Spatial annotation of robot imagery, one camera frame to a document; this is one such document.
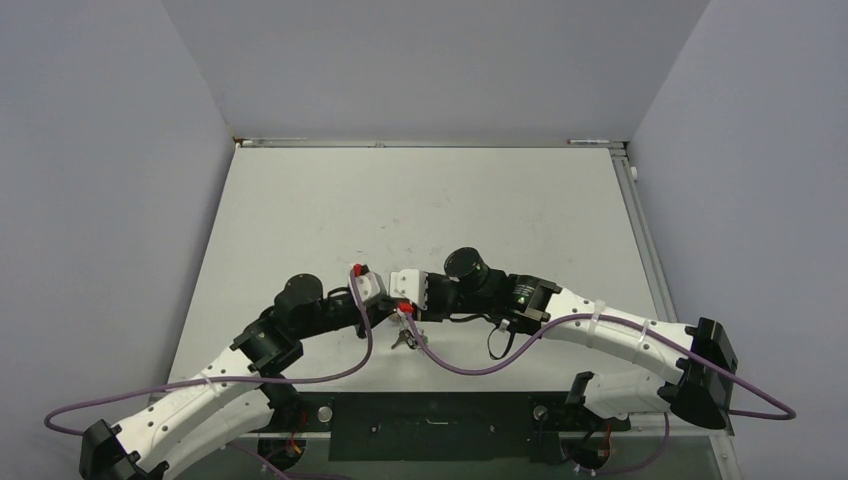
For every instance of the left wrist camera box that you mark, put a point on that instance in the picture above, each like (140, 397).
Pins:
(366, 286)

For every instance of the large steel carabiner keyring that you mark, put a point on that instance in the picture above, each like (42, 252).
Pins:
(413, 339)

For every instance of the aluminium right side rail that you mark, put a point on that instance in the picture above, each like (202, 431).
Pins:
(657, 283)

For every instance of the aluminium back rail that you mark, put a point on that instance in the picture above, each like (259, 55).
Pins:
(365, 143)

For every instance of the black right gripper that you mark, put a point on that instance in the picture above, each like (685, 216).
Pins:
(431, 313)

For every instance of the pen on back rail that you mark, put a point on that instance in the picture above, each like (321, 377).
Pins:
(589, 142)

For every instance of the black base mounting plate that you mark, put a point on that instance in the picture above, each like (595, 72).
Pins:
(440, 426)

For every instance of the aluminium rail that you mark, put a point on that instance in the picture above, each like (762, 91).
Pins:
(657, 283)
(365, 143)

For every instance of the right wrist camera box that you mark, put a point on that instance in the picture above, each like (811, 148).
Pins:
(408, 290)

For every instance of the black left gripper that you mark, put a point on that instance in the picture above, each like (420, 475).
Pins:
(376, 313)

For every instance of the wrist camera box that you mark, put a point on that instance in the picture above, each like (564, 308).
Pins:
(366, 286)
(408, 290)

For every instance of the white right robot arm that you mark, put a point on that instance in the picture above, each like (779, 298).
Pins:
(680, 368)

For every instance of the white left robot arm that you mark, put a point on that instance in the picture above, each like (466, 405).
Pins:
(237, 392)

